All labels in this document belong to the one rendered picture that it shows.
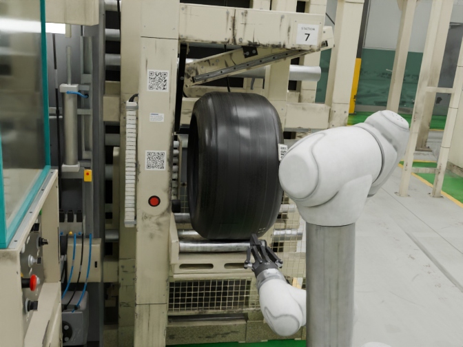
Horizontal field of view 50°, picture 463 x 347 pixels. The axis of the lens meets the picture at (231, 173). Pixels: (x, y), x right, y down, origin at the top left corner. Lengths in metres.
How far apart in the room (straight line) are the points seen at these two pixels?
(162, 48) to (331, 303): 1.09
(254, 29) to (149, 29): 0.50
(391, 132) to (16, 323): 0.86
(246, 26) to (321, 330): 1.35
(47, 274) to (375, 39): 10.83
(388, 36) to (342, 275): 11.18
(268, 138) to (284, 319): 0.65
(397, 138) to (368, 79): 10.88
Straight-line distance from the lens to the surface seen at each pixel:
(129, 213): 1.94
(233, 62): 2.24
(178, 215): 2.17
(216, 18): 2.08
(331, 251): 1.01
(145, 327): 2.16
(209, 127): 1.74
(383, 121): 1.07
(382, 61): 12.02
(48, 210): 1.61
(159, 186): 1.89
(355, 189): 0.97
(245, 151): 1.71
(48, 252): 1.67
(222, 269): 1.95
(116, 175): 2.67
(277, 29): 2.13
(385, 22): 12.06
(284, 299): 1.42
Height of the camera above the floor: 1.72
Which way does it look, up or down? 17 degrees down
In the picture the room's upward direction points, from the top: 4 degrees clockwise
